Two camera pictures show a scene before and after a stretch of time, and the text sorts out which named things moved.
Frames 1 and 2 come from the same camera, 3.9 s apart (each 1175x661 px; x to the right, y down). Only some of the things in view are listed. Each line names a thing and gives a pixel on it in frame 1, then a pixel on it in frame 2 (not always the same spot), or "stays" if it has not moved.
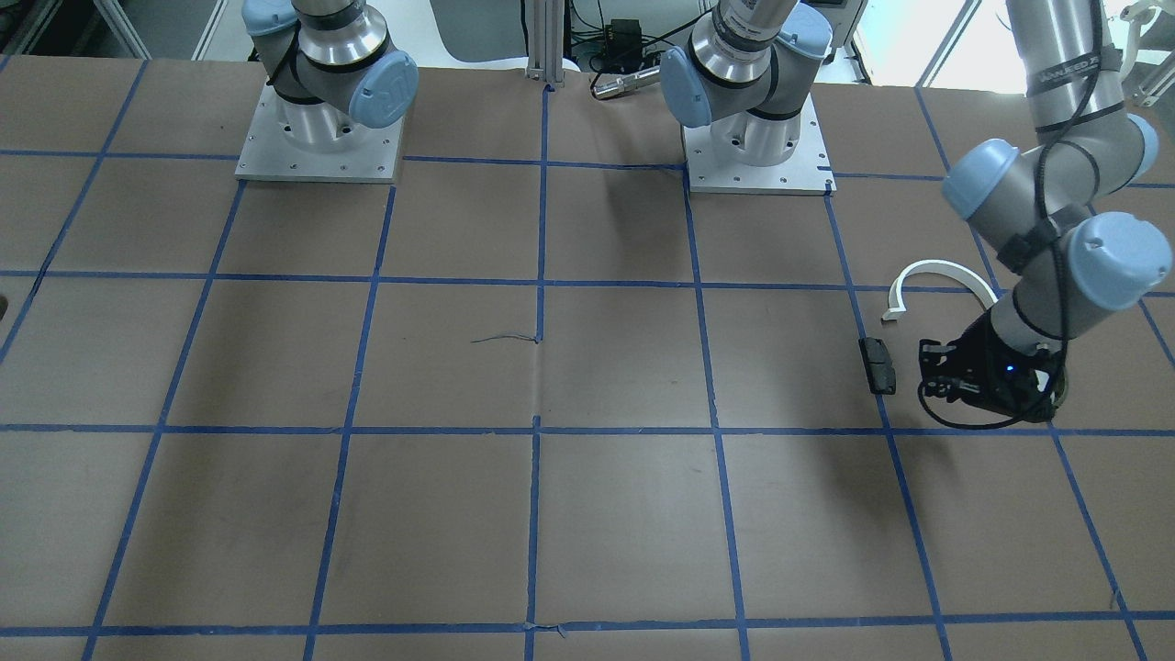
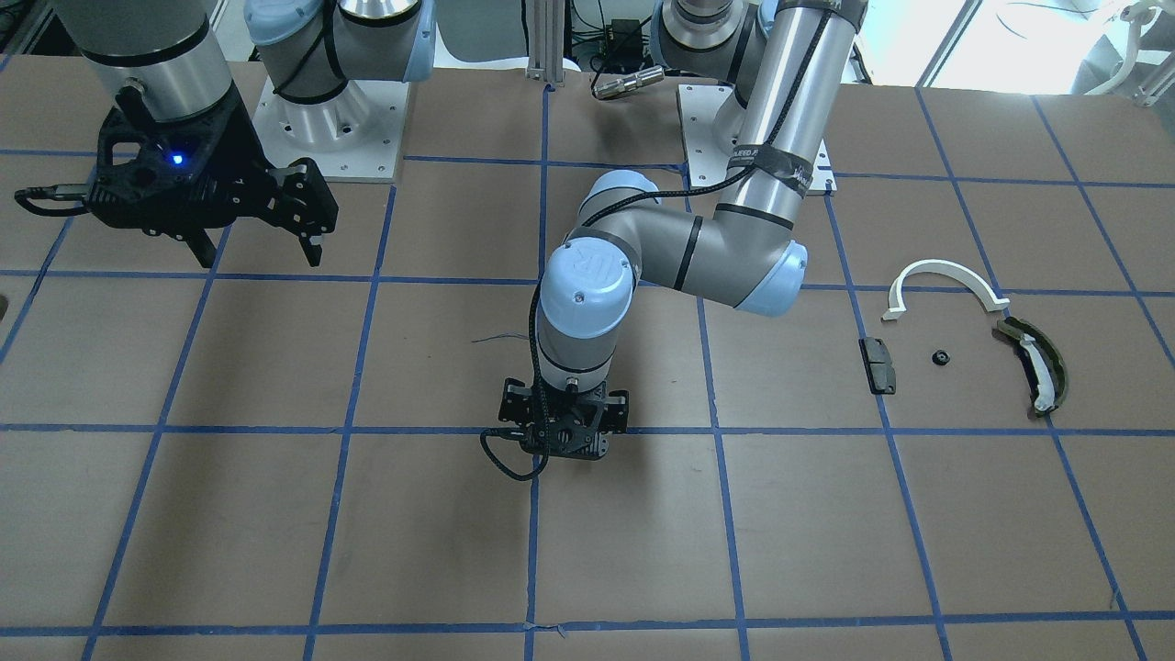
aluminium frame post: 545,24 stays
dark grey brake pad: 878,365 stays
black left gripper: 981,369 -> 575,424
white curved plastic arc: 895,304 stays
